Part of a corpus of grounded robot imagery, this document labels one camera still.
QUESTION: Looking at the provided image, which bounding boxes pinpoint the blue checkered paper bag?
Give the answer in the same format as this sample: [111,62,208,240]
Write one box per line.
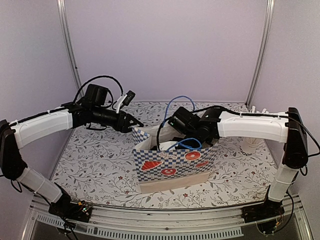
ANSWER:
[131,95,219,195]

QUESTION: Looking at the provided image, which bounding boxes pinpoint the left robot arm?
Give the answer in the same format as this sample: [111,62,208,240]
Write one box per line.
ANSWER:
[0,75,143,217]

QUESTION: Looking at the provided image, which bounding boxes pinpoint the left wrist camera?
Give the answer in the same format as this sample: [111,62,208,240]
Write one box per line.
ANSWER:
[111,90,136,113]

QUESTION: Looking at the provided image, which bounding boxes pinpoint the floral patterned table mat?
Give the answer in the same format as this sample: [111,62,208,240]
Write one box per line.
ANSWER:
[51,101,288,210]

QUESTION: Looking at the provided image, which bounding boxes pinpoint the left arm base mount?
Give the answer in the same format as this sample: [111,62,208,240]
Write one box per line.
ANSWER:
[48,193,92,223]

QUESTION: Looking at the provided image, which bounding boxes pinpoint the aluminium front rail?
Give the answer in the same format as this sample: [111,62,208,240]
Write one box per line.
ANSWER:
[22,195,314,240]

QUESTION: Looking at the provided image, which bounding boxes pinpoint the left aluminium frame post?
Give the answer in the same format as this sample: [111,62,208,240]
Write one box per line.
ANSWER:
[56,0,82,91]

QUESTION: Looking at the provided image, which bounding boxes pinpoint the right aluminium frame post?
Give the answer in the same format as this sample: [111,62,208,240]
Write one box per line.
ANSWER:
[245,0,275,107]

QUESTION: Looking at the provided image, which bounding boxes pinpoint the aluminium frame post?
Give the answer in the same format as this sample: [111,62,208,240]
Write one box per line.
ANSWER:
[56,0,82,91]
[245,0,275,107]

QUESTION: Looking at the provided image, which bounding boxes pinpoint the white cup holding straws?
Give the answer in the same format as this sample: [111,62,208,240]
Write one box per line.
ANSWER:
[240,137,262,156]

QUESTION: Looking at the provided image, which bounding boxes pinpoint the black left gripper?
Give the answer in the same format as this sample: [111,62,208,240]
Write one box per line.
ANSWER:
[91,106,144,133]

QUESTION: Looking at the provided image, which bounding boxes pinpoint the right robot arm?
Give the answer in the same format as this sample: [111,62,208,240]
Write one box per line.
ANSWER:
[159,105,312,218]

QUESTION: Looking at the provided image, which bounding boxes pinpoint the white paper-wrapped straws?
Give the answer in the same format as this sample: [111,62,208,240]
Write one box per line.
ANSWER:
[248,105,278,118]

